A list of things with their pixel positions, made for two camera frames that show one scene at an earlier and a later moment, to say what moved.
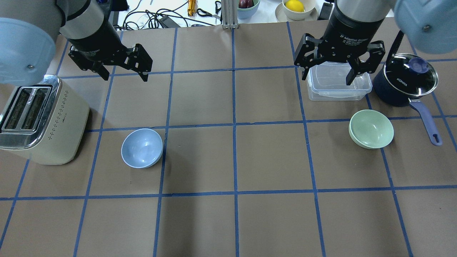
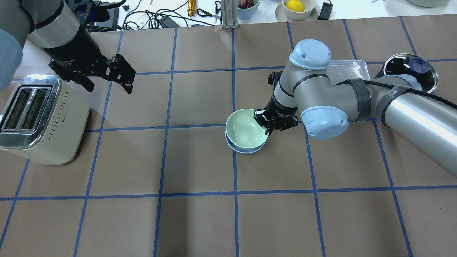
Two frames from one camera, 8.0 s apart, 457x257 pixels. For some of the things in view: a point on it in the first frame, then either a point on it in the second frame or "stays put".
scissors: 208,14 stays put
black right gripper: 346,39 -> 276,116
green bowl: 370,129 -> 243,130
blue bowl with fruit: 246,8 stays put
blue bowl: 141,148 -> 243,150
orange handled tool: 191,5 stays put
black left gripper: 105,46 -> 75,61
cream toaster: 44,123 stays put
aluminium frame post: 229,9 stays put
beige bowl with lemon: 296,10 stays put
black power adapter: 167,22 stays put
